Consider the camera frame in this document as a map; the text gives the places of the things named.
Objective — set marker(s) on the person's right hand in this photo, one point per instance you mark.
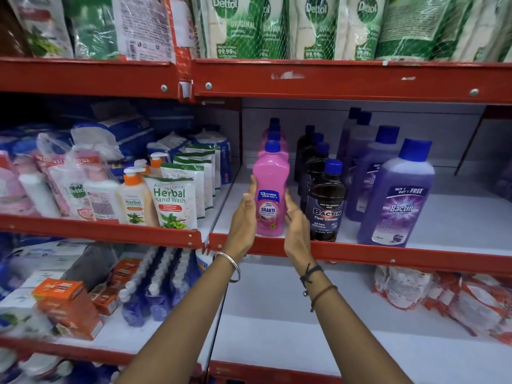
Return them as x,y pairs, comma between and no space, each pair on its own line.
299,239

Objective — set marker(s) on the person's left hand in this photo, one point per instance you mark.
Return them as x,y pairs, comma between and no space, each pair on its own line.
242,225

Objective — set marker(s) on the person's right thumb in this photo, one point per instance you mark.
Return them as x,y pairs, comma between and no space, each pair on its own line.
288,199

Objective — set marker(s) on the person's left thumb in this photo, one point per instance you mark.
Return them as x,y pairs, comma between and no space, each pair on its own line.
253,191

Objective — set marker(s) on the person's right forearm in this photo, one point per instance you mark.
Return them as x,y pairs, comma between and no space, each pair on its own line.
348,335

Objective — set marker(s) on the person's left forearm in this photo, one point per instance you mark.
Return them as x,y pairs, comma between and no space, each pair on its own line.
188,323

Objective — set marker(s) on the dark floor cleaner bottle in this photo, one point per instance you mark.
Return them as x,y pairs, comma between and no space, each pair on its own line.
304,143
318,155
326,203
310,149

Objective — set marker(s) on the white green hand wash pouch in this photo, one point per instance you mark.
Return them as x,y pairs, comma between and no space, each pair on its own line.
198,175
206,159
212,149
172,199

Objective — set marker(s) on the silver bangle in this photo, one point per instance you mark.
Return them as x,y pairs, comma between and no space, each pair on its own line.
234,263

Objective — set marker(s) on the purple floor cleaner bottle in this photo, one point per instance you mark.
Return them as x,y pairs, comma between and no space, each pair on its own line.
358,135
396,195
372,163

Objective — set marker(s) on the orange pump hand wash bottle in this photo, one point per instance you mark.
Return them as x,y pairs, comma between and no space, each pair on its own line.
142,163
134,199
156,160

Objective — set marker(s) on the red metal shelving rack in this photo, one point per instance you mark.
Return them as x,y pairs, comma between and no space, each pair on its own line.
340,81

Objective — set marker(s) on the row of blue toilet cleaners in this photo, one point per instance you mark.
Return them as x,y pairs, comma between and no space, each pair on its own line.
156,291

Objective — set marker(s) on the pile of blue white packets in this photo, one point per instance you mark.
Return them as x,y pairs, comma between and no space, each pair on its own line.
124,131

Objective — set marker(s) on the small orange box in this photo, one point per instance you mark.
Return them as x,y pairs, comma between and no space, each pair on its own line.
104,301
126,269

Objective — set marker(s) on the row of green white pouches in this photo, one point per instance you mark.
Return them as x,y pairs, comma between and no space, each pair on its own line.
320,27

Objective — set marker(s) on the red net packet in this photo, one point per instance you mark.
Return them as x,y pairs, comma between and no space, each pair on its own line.
182,31

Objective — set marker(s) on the grey plastic packet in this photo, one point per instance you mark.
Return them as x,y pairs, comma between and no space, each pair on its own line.
90,263

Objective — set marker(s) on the pile of red white pouches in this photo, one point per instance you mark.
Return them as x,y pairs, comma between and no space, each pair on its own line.
448,299

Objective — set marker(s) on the pile of pink refill pouches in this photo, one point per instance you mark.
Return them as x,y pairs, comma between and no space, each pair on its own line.
60,187

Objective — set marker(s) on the white text-printed pouch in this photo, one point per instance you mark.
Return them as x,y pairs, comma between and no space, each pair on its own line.
142,27

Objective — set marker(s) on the large orange box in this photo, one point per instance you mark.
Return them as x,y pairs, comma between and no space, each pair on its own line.
70,307

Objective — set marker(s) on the green refill pouch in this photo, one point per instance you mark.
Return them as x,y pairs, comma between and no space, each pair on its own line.
92,27

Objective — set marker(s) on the heap of white blue packs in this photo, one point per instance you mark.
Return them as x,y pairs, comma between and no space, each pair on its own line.
28,275

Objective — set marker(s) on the white pink refill pouch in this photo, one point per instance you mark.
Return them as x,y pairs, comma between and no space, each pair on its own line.
40,23

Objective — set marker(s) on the cluster of blue white bottles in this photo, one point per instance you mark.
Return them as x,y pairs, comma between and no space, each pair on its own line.
40,367

